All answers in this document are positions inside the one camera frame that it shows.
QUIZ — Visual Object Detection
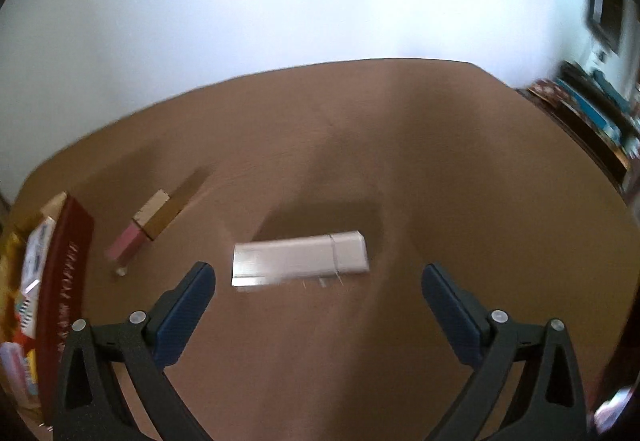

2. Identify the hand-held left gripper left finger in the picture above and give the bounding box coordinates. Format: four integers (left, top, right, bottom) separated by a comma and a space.
52, 261, 217, 441

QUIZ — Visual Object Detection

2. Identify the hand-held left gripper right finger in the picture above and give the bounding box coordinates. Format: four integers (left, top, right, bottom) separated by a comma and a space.
421, 262, 587, 441

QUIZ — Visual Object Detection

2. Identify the silver rectangular box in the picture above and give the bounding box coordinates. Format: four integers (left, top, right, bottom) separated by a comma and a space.
231, 230, 371, 293

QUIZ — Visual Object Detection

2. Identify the long red box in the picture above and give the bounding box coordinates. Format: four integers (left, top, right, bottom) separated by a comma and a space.
0, 191, 96, 427

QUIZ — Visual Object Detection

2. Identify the black white zigzag box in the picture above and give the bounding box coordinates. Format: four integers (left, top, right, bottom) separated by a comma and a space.
15, 296, 41, 337

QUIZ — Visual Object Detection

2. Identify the clear plastic organizer box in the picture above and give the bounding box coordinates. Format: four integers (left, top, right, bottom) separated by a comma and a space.
22, 216, 57, 294

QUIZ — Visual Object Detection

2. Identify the clear pink plastic box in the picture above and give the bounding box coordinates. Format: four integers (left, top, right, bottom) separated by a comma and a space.
0, 342, 40, 404

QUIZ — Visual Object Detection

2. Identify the pink lip gloss tube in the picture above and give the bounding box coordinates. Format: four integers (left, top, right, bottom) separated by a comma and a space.
105, 221, 146, 278

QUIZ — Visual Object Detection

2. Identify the gold and beige box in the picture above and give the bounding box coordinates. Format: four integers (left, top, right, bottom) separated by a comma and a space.
132, 171, 202, 242

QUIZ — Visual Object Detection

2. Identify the colourful packets pile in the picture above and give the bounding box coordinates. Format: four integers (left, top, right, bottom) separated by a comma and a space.
0, 221, 38, 372

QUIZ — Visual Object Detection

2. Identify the dark wooden cabinet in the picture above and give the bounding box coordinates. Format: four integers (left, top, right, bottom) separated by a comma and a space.
517, 86, 640, 194

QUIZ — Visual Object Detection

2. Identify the floral patterned cloth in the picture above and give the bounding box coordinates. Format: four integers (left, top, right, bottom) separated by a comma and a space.
529, 78, 568, 108

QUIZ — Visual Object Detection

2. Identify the stack of books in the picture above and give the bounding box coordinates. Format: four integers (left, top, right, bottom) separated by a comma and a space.
560, 61, 640, 157

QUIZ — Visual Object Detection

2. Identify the framed wall picture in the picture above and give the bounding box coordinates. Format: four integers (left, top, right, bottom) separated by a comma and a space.
586, 0, 626, 53

